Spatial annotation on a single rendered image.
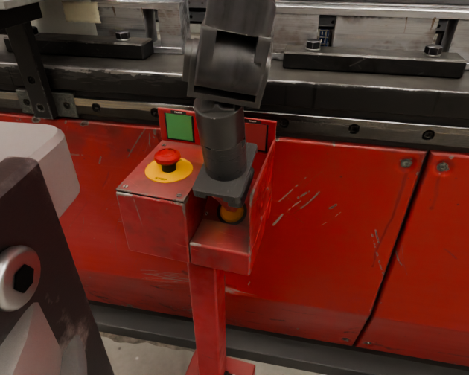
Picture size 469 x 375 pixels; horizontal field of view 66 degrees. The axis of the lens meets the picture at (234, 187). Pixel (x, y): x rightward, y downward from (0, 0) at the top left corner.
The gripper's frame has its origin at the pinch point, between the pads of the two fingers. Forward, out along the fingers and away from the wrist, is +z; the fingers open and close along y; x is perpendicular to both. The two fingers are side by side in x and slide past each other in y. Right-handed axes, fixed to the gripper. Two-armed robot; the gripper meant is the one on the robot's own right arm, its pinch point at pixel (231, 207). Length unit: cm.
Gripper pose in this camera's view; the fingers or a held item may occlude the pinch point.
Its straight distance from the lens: 56.2
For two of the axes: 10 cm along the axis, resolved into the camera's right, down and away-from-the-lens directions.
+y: 2.7, -7.4, 6.1
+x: -9.6, -1.6, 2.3
